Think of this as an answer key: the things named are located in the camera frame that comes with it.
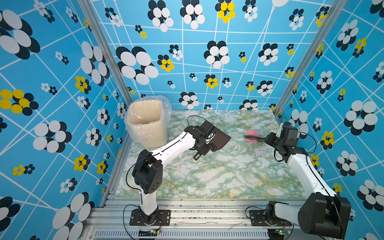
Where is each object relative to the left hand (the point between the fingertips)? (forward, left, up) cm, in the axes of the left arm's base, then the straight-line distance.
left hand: (205, 148), depth 86 cm
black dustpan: (+5, -9, +2) cm, 10 cm away
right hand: (+5, -37, +6) cm, 38 cm away
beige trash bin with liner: (+21, +39, +2) cm, 44 cm away
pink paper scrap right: (+19, -34, -10) cm, 40 cm away
